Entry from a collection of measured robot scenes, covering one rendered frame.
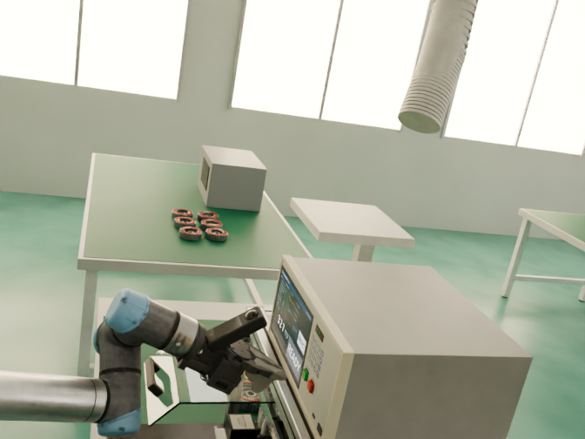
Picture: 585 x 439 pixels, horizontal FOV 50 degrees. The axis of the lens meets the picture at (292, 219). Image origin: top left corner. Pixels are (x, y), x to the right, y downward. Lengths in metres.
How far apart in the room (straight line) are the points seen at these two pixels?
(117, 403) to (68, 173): 4.85
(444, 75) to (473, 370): 1.37
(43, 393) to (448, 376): 0.70
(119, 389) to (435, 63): 1.66
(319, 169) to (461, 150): 1.54
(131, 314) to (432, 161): 5.72
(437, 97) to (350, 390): 1.41
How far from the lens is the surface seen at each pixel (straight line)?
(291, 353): 1.38
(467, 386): 1.26
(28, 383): 1.09
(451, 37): 2.43
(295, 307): 1.36
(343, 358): 1.11
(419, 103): 2.32
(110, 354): 1.21
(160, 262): 2.80
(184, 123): 5.84
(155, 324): 1.13
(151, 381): 1.42
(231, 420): 1.58
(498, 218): 7.28
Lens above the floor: 1.84
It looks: 17 degrees down
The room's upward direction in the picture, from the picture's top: 10 degrees clockwise
